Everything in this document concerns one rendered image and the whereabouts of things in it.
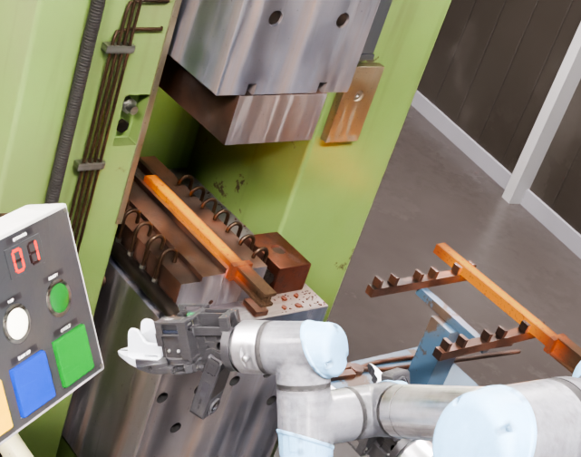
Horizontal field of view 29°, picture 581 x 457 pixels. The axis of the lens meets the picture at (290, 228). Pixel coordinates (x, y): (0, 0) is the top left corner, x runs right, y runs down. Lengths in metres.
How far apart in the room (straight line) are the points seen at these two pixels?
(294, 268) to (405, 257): 2.35
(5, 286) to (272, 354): 0.40
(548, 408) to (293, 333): 0.43
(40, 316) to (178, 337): 0.23
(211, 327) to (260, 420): 0.82
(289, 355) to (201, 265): 0.63
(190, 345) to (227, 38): 0.51
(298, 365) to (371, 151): 0.98
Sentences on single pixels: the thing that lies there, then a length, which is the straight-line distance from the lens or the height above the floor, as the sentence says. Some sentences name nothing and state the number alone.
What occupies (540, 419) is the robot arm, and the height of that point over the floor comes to 1.44.
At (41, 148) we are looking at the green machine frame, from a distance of 1.92.
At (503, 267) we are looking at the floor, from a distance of 4.83.
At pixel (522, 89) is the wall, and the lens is 5.53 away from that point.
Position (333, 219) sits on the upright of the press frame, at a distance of 2.47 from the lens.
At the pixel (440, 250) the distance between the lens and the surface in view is 2.53.
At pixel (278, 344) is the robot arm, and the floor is 1.23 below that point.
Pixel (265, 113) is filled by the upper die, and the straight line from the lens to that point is 1.95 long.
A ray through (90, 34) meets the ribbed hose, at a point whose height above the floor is 1.42.
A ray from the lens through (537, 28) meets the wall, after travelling 5.50.
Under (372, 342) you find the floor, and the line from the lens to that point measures 3.97.
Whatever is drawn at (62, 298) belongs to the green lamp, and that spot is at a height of 1.09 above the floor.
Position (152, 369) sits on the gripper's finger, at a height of 1.10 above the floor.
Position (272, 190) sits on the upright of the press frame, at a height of 1.03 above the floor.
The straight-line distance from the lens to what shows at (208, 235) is 2.19.
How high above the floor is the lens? 2.08
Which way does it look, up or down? 28 degrees down
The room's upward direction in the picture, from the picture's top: 19 degrees clockwise
